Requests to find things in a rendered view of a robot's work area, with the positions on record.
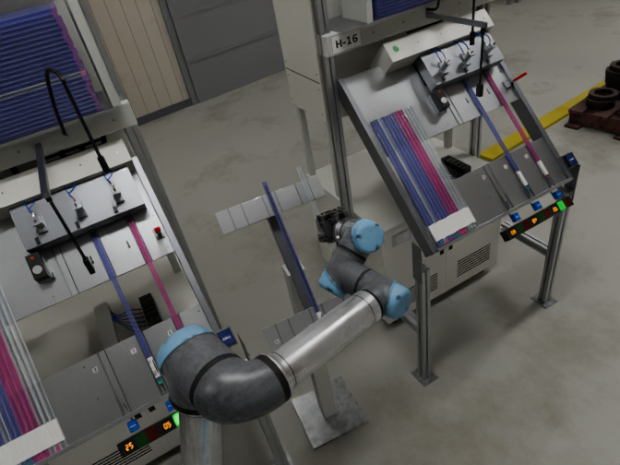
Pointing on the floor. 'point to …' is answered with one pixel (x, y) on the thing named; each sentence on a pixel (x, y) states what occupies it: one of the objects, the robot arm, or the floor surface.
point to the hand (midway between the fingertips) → (325, 232)
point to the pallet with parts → (600, 105)
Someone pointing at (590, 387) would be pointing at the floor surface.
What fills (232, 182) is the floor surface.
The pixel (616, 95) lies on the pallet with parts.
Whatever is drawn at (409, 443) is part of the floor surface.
